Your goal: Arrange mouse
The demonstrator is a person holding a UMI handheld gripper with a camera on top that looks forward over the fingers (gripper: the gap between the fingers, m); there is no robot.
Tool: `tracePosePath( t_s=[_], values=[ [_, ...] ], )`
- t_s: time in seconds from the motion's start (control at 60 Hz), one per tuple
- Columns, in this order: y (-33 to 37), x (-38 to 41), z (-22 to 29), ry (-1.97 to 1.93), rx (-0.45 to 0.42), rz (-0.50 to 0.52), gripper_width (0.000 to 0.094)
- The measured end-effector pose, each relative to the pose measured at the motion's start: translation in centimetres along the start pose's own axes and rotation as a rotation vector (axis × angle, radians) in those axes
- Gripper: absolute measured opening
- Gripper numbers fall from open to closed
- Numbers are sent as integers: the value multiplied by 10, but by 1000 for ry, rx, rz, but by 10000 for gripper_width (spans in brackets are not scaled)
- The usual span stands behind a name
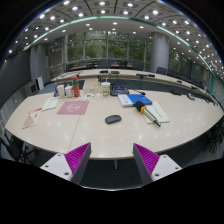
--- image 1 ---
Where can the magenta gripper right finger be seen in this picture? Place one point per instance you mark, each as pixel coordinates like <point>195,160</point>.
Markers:
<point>151,166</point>

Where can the blue folder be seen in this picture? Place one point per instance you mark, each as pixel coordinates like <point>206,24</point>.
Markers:
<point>139,97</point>

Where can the red water bottle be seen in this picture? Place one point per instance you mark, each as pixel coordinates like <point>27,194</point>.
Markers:
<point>75,85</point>

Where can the white notebook under umbrella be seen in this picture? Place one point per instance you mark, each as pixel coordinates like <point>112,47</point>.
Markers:
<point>158,112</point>

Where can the dark grey computer mouse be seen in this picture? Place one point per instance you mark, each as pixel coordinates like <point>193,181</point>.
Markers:
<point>112,119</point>

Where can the white booklet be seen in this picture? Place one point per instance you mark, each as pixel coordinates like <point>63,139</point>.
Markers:
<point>125,101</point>

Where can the red white leaflet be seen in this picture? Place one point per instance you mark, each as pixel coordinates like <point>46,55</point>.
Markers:
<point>32,118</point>

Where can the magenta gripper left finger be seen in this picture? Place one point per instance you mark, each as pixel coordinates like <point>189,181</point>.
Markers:
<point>70,166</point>

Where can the pink mouse pad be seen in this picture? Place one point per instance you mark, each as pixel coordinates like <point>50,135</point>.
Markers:
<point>73,108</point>

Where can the black desk phone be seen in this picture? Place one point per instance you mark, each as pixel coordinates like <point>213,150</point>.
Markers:
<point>116,90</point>

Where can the white mug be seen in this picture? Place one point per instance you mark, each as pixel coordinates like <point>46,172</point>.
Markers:
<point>61,90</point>

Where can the white paper sheet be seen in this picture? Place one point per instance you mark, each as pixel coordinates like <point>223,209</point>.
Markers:
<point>51,103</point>

